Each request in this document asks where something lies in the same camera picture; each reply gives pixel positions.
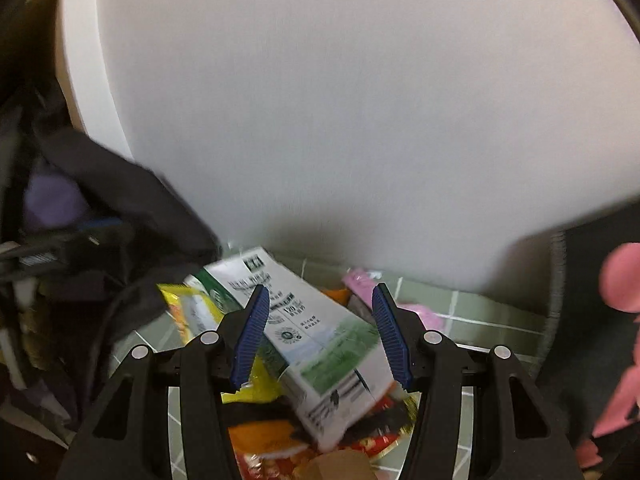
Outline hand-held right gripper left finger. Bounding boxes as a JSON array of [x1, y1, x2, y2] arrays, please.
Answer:
[[55, 284, 271, 480]]

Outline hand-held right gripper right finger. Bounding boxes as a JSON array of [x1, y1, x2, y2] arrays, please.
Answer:
[[371, 283, 586, 480]]

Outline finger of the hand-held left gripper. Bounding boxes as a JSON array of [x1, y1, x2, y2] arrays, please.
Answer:
[[65, 216, 137, 261]]

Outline white and green milk carton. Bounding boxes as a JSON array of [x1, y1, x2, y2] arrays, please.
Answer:
[[192, 246, 398, 453]]

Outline pink plastic clip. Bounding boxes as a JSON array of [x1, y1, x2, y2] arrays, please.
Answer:
[[341, 266, 442, 332]]

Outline black jacket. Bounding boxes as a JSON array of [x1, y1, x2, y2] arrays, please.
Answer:
[[0, 80, 222, 411]]

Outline purple cloth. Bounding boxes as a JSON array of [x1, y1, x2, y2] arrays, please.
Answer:
[[24, 167, 88, 233]]

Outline yellow snack wrapper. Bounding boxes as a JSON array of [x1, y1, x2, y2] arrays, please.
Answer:
[[157, 282, 287, 406]]

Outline red gold-patterned wrapper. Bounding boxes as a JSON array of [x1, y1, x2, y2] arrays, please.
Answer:
[[235, 395, 418, 480]]

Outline brown cardboard piece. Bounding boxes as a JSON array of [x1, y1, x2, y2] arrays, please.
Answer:
[[300, 449, 377, 480]]

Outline black bag pink print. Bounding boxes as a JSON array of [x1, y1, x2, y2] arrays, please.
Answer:
[[530, 195, 640, 480]]

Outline white headboard panel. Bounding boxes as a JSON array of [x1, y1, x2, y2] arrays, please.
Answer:
[[55, 0, 640, 295]]

